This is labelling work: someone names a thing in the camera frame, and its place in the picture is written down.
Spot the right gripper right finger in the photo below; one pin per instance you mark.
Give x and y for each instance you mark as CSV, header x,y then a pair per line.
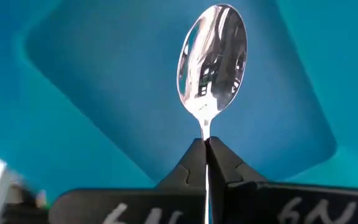
x,y
259,202

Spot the blue plastic tray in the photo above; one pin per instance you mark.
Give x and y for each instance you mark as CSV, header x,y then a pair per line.
x,y
104,93

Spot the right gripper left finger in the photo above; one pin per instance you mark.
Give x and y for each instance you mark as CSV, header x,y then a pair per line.
x,y
166,205

